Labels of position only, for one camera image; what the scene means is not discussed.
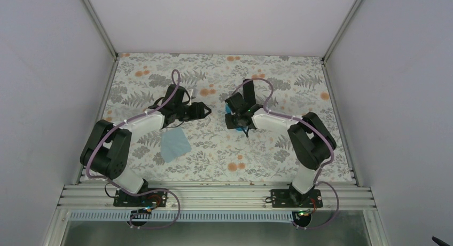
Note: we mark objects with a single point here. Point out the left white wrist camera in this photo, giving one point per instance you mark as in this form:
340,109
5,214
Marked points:
191,96

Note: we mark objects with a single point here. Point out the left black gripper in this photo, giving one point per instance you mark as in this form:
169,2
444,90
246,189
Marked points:
197,112

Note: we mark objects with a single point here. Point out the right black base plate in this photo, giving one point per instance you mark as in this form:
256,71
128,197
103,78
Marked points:
284,198

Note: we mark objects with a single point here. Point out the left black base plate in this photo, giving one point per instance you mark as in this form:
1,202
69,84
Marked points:
153,200

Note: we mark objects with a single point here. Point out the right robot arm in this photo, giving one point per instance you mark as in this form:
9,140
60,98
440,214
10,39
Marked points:
311,141

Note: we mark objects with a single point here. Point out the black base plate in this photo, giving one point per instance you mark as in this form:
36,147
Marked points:
153,200
284,198

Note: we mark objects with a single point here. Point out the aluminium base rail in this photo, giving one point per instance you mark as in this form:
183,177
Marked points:
217,197

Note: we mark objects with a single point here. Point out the black glasses pouch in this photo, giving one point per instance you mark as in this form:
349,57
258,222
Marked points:
249,93

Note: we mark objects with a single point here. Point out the light blue cloth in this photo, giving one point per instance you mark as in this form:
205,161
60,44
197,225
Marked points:
174,144

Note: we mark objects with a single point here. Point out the floral table mat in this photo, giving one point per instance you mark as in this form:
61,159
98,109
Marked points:
297,86

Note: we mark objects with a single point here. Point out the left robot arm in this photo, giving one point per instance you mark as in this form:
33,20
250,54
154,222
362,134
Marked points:
107,149

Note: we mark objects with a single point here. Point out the white slotted cable duct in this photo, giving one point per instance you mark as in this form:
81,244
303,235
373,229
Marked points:
184,216

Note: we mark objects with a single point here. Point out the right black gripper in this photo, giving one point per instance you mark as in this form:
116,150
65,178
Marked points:
229,124

